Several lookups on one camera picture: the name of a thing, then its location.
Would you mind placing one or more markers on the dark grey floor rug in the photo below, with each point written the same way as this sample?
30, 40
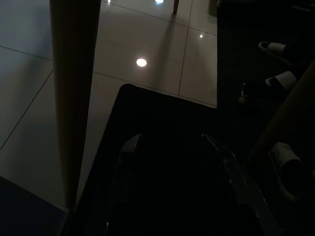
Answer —
233, 49

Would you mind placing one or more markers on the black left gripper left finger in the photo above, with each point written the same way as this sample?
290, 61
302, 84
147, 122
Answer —
124, 167

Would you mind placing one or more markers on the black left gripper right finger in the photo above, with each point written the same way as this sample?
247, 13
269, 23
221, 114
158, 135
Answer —
236, 177

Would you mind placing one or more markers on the white slipper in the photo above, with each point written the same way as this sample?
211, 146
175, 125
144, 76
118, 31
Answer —
275, 46
283, 77
283, 157

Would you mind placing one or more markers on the black floor mat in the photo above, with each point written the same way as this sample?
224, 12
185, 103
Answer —
160, 110

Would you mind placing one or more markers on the small black white object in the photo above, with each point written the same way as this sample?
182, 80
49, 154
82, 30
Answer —
243, 99

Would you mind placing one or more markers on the wooden table leg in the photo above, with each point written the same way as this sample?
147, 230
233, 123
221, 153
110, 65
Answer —
175, 6
73, 98
285, 123

